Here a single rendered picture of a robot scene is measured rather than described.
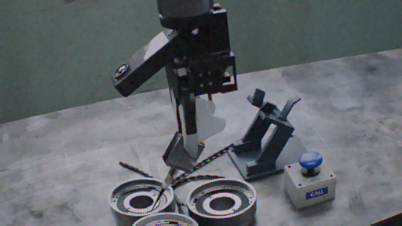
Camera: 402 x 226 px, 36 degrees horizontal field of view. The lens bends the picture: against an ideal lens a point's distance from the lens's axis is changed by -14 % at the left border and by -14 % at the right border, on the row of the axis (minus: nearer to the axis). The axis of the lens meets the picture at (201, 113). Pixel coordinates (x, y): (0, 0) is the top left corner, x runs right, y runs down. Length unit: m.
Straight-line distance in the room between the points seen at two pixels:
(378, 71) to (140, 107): 0.54
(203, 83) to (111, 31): 1.70
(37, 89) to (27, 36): 0.24
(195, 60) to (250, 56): 1.87
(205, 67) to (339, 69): 0.64
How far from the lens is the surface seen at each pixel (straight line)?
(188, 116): 0.93
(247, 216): 1.03
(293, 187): 1.07
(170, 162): 1.00
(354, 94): 1.41
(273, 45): 2.80
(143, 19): 2.62
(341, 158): 1.20
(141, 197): 1.10
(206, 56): 0.93
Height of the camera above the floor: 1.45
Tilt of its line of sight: 29 degrees down
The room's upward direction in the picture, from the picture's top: 6 degrees counter-clockwise
